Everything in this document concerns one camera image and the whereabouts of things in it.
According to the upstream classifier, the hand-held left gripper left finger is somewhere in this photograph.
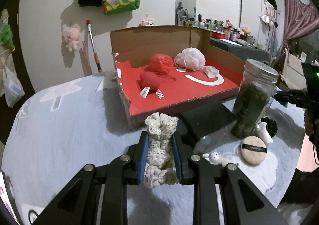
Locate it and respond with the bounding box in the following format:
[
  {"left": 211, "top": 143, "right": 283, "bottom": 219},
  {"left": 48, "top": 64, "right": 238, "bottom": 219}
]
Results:
[{"left": 32, "top": 131, "right": 150, "bottom": 225}]

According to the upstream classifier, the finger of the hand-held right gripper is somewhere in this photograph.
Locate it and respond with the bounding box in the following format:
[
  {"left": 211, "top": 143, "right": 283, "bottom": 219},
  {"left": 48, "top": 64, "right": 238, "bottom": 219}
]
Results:
[{"left": 274, "top": 89, "right": 305, "bottom": 106}]

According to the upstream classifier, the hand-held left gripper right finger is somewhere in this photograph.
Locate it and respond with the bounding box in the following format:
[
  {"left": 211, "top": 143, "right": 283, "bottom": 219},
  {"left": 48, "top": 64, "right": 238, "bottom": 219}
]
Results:
[{"left": 171, "top": 132, "right": 289, "bottom": 225}]

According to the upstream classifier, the beige crochet scrunchie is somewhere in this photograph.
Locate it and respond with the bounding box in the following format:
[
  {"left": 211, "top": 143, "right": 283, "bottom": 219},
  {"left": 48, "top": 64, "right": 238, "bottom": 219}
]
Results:
[{"left": 144, "top": 112, "right": 180, "bottom": 189}]

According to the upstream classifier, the black scrunchie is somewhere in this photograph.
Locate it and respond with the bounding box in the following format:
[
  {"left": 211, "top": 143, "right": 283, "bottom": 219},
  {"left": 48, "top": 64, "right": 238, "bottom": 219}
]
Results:
[{"left": 260, "top": 117, "right": 278, "bottom": 138}]

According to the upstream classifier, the blue roll with white wrap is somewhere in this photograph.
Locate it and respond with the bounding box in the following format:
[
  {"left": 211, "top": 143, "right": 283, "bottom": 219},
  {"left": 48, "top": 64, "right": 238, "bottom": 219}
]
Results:
[{"left": 255, "top": 124, "right": 274, "bottom": 144}]

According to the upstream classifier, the beige powder puff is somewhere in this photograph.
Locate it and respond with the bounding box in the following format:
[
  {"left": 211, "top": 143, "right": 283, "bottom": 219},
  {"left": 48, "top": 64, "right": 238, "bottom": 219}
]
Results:
[{"left": 240, "top": 136, "right": 267, "bottom": 165}]

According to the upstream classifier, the cardboard box with red lining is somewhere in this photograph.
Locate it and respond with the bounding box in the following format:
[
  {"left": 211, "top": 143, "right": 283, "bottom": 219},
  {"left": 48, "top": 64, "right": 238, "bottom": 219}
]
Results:
[{"left": 110, "top": 25, "right": 271, "bottom": 129}]

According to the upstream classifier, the red heart plush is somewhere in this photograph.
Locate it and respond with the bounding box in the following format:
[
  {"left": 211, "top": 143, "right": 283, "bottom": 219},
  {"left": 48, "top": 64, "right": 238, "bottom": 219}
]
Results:
[{"left": 138, "top": 71, "right": 177, "bottom": 98}]

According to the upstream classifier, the white tissue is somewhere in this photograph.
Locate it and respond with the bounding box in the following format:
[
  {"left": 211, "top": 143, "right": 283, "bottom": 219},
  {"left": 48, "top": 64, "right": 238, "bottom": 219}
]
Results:
[{"left": 203, "top": 65, "right": 220, "bottom": 79}]

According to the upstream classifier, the coral red chenille scrunchie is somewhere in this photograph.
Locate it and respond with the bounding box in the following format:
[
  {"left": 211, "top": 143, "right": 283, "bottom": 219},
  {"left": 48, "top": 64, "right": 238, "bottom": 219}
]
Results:
[{"left": 149, "top": 54, "right": 174, "bottom": 74}]

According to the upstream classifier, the white bath pouf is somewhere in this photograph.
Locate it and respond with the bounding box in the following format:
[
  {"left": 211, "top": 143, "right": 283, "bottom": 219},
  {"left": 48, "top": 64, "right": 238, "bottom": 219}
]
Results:
[{"left": 174, "top": 47, "right": 206, "bottom": 73}]

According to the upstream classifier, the glass jar with metal lid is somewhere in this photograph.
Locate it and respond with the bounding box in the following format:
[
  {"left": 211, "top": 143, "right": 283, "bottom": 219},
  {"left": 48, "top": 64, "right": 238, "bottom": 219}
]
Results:
[{"left": 230, "top": 58, "right": 279, "bottom": 139}]

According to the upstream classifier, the patterned tin box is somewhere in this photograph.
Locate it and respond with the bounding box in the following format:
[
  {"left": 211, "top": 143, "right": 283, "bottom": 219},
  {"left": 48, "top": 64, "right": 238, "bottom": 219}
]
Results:
[{"left": 179, "top": 100, "right": 238, "bottom": 141}]

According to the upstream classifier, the pink curtain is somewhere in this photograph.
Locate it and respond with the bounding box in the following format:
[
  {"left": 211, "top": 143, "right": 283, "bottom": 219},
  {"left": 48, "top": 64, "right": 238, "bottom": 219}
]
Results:
[{"left": 277, "top": 0, "right": 319, "bottom": 61}]

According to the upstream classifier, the white wardrobe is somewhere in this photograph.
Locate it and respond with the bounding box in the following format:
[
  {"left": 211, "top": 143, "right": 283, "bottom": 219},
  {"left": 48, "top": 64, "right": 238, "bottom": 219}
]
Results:
[{"left": 240, "top": 0, "right": 278, "bottom": 48}]

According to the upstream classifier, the row of cosmetic bottles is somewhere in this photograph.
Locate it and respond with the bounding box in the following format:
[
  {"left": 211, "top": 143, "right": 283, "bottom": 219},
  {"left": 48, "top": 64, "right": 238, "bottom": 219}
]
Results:
[{"left": 178, "top": 14, "right": 256, "bottom": 46}]

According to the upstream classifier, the pink and white plush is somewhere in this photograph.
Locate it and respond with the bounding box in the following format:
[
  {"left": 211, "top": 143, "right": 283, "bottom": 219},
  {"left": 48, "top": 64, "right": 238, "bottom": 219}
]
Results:
[{"left": 140, "top": 13, "right": 155, "bottom": 26}]

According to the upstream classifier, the pink pig plush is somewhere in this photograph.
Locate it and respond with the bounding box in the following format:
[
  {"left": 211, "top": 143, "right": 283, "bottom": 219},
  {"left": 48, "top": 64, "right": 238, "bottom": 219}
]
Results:
[{"left": 61, "top": 23, "right": 81, "bottom": 52}]

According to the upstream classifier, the clear plastic bag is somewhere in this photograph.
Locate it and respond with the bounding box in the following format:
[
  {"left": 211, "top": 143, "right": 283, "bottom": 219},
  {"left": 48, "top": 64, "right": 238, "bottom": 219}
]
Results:
[{"left": 0, "top": 65, "right": 25, "bottom": 108}]

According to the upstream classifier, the dark brown door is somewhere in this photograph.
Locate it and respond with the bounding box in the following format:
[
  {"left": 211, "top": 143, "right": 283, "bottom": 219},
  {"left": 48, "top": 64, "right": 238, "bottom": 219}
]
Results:
[{"left": 0, "top": 0, "right": 35, "bottom": 146}]

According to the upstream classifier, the hanging door organizer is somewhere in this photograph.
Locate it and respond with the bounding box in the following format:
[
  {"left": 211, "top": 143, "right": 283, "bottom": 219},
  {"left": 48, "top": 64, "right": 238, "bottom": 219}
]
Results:
[{"left": 0, "top": 9, "right": 15, "bottom": 71}]

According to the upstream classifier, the green plush toy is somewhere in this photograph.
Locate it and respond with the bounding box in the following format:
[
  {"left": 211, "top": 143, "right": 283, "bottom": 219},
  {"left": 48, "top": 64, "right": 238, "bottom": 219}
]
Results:
[{"left": 0, "top": 24, "right": 14, "bottom": 51}]

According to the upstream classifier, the long-handled brush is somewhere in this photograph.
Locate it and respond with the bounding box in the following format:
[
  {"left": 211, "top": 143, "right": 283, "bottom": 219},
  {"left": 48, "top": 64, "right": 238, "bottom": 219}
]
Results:
[{"left": 86, "top": 20, "right": 103, "bottom": 73}]

